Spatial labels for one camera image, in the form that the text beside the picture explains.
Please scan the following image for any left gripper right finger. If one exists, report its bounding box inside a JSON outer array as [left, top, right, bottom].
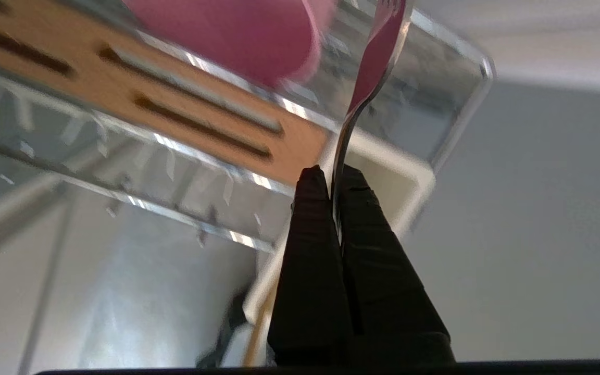
[[336, 164, 455, 365]]

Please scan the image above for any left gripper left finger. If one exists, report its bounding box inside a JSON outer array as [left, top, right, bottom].
[[268, 166, 355, 366]]

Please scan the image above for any wooden chopstick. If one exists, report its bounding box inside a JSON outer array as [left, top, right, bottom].
[[243, 294, 276, 366]]

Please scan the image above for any beige pull-out cabinet front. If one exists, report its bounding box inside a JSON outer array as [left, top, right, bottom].
[[404, 78, 600, 361]]

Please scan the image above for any metal fork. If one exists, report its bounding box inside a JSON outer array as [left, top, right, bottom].
[[331, 0, 414, 245]]

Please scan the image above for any pink speckled bowl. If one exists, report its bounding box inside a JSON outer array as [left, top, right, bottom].
[[123, 0, 338, 88]]

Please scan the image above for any white two-compartment cutlery holder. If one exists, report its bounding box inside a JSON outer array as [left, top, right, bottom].
[[243, 130, 436, 366]]

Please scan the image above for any white drip tray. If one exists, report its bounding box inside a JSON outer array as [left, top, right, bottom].
[[34, 198, 280, 368]]

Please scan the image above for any brown slotted wooden board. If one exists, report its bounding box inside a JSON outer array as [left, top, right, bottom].
[[0, 0, 332, 184]]

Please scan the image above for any chrome wire pull-out rack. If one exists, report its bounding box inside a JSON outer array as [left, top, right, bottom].
[[0, 0, 496, 256]]

